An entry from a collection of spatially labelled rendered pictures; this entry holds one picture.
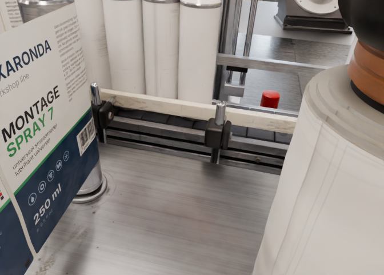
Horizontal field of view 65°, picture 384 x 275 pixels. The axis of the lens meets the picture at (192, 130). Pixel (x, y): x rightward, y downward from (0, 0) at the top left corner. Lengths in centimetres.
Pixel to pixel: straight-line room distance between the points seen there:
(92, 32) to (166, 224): 28
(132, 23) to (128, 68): 6
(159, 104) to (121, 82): 7
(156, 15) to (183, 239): 26
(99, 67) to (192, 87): 14
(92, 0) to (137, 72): 11
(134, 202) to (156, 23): 22
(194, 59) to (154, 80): 7
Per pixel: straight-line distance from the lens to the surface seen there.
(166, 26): 40
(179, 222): 30
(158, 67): 42
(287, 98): 66
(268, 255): 17
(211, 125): 36
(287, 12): 117
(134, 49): 43
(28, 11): 24
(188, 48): 40
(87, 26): 45
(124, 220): 30
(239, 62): 45
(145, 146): 45
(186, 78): 41
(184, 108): 41
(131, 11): 41
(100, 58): 46
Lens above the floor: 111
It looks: 34 degrees down
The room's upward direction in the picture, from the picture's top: 3 degrees clockwise
